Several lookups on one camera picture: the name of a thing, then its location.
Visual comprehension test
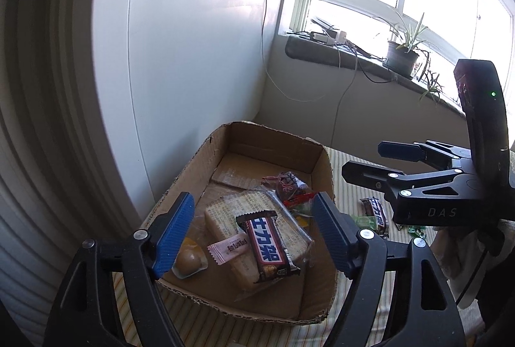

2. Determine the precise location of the white wardrobe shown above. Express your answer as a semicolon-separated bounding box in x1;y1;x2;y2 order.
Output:
92;0;286;219

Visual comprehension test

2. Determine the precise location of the white wall cable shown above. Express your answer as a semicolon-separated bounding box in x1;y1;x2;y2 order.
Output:
233;0;331;102

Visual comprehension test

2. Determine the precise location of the pink candy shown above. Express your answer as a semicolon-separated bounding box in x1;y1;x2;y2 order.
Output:
207;233;248;265

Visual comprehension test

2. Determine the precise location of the yellow jelly cup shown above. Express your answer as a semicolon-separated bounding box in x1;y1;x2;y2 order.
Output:
172;236;209;280

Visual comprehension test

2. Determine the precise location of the clear packet of bread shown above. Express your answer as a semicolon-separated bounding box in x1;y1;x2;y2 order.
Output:
204;188;314;291

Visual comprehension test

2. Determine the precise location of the cardboard box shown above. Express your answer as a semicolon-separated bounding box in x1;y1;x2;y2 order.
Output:
139;121;339;325

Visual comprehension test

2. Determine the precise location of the potted spider plant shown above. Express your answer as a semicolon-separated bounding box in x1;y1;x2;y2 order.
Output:
370;7;447;104

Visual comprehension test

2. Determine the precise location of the dark candy bag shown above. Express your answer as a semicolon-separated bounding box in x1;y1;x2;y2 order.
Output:
261;171;310;203

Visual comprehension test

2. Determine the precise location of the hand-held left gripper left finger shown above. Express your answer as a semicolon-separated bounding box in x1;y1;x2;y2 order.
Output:
42;192;196;347

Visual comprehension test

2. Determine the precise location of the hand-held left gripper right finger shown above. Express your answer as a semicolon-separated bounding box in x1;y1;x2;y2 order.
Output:
312;192;467;347

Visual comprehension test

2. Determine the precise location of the grey hanging cable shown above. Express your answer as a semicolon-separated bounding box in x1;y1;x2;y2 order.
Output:
330;45;359;146

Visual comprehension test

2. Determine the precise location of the dark green candy packet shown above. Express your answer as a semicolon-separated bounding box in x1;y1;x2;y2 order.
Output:
396;224;428;238

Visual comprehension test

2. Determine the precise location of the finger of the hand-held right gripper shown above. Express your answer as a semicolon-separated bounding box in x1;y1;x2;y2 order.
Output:
377;140;474;171
341;161;482;203

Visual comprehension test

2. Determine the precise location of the white power adapter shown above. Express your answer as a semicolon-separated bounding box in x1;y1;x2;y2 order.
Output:
310;29;347;46

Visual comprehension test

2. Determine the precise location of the clear red-printed snack packet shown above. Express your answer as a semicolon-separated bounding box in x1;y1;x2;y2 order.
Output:
282;192;316;229

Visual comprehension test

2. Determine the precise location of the white ribbed panel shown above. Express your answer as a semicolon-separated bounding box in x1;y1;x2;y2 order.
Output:
0;0;157;332

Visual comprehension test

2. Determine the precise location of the light green candy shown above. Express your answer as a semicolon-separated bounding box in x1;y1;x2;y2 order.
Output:
350;214;375;229

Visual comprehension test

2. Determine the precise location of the white cloth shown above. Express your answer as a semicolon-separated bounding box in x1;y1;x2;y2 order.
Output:
436;224;497;309

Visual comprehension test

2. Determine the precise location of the brown chocolate bar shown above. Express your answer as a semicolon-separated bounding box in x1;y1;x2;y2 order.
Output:
359;197;390;235
235;210;302;283

